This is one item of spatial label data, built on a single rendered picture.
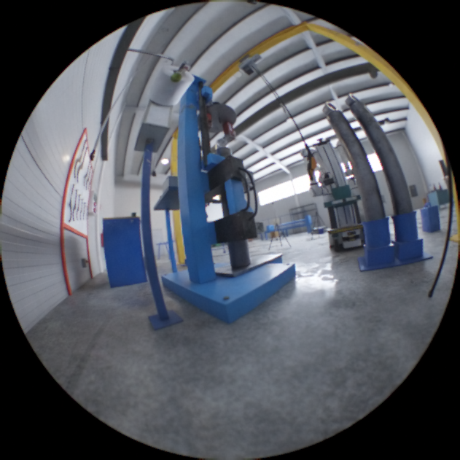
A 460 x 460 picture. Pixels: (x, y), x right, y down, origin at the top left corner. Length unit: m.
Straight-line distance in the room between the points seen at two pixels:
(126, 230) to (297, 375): 2.16
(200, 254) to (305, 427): 1.12
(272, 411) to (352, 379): 0.22
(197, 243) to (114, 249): 1.35
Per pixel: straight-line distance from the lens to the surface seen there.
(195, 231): 1.10
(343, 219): 2.43
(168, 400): 0.51
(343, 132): 1.56
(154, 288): 0.83
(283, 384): 0.48
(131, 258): 2.11
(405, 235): 1.44
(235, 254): 1.37
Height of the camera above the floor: 0.42
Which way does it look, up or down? 4 degrees up
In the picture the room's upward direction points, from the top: 9 degrees counter-clockwise
